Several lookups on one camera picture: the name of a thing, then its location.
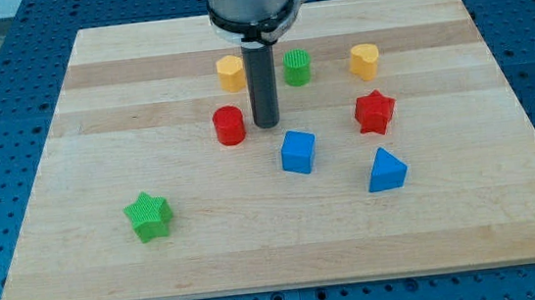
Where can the red cylinder block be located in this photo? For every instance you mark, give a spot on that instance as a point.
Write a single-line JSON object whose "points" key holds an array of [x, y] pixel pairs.
{"points": [[230, 129]]}

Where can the green star block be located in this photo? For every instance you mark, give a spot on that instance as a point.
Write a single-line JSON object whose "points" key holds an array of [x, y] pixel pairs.
{"points": [[149, 216]]}

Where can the green cylinder block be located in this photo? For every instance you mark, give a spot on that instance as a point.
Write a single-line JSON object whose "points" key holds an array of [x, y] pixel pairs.
{"points": [[297, 67]]}

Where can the blue cube block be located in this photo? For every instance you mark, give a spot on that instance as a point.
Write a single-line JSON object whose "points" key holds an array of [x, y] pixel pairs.
{"points": [[298, 152]]}

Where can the red star block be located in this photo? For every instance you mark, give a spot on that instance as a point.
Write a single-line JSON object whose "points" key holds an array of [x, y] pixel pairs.
{"points": [[374, 112]]}

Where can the blue triangle block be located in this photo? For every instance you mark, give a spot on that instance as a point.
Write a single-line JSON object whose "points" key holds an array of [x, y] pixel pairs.
{"points": [[387, 172]]}

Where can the light wooden board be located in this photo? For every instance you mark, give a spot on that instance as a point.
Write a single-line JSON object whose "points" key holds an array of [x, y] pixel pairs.
{"points": [[135, 114]]}

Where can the yellow heart block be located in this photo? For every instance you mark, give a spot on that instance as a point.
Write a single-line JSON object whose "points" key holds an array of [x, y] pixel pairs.
{"points": [[364, 60]]}

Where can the yellow hexagon block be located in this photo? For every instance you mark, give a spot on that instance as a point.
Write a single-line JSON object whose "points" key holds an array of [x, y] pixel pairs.
{"points": [[230, 70]]}

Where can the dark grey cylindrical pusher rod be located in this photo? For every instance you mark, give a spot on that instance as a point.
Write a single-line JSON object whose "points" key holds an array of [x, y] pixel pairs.
{"points": [[260, 78]]}

